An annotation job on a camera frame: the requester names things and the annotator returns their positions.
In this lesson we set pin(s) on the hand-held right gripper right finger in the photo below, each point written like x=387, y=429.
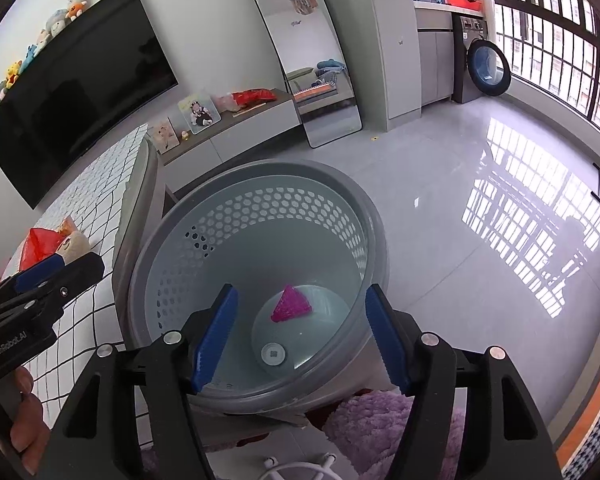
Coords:
x=385, y=340

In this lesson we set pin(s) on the large clear photo frame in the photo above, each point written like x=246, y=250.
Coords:
x=199, y=112

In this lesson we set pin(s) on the grey low console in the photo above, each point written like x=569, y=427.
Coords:
x=240, y=132

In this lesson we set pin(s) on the grey washing machine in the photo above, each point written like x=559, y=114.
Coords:
x=485, y=67

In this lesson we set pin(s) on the black flat television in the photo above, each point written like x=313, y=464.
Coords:
x=80, y=90

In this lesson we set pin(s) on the person's left hand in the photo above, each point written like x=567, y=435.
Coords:
x=27, y=410

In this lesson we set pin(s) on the red plastic bag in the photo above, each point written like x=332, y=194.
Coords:
x=37, y=245

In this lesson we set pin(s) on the white tall wardrobe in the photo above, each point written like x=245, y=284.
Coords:
x=380, y=50

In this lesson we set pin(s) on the row of plush toys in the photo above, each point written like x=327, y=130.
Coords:
x=55, y=22

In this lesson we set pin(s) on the grey counter cabinet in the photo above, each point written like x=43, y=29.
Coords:
x=432, y=60

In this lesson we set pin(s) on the red packet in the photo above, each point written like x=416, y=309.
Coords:
x=252, y=96

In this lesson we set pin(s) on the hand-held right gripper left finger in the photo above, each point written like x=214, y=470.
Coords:
x=217, y=340

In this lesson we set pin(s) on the tall standing mirror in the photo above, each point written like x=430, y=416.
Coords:
x=320, y=35

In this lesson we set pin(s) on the pink wrapper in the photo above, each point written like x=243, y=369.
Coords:
x=290, y=305

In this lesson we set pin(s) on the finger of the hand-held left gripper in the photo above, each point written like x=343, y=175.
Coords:
x=37, y=275
x=75, y=280

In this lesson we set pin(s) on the bed with checked sheet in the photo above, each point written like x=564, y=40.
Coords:
x=95, y=180

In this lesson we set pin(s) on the grey perforated plastic basket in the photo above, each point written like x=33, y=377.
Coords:
x=290, y=240

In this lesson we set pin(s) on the small photo frame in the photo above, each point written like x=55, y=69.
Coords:
x=162, y=135

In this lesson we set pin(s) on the pink plastic bag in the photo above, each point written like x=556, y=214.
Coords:
x=226, y=102

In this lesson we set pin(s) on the black window grille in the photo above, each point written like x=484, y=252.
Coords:
x=545, y=35

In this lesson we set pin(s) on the purple fluffy rug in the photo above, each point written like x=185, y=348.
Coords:
x=370, y=430

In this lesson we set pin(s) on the pink orange snack packet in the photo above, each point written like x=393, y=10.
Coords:
x=72, y=245

